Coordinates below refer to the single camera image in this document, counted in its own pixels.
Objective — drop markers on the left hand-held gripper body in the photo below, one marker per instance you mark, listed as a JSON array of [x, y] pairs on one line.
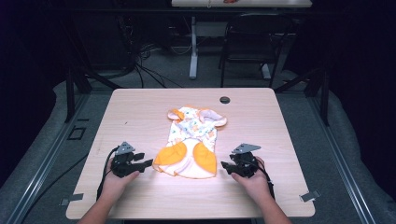
[[123, 161]]

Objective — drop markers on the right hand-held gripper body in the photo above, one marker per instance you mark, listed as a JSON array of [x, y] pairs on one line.
[[246, 163]]

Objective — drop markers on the orange and white small garment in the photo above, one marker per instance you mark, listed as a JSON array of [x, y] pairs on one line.
[[190, 146]]

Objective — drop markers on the person's right hand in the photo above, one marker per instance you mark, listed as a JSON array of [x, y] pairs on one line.
[[253, 183]]

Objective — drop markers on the person's left hand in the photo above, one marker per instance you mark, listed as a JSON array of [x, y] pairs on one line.
[[115, 185]]

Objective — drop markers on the black metal stand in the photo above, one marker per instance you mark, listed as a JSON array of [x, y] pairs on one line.
[[320, 90], [77, 81]]

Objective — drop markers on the white desk leg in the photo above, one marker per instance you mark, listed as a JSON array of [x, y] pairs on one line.
[[193, 53]]

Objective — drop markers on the black chair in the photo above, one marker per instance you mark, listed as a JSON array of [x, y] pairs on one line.
[[255, 37]]

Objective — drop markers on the orange item on desk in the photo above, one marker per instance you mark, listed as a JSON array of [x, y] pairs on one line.
[[230, 1]]

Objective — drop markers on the grey table corner bracket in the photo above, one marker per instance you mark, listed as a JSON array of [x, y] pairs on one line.
[[72, 199], [310, 196]]

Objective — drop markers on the aluminium floor rail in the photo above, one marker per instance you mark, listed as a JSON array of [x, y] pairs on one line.
[[342, 168], [40, 168]]

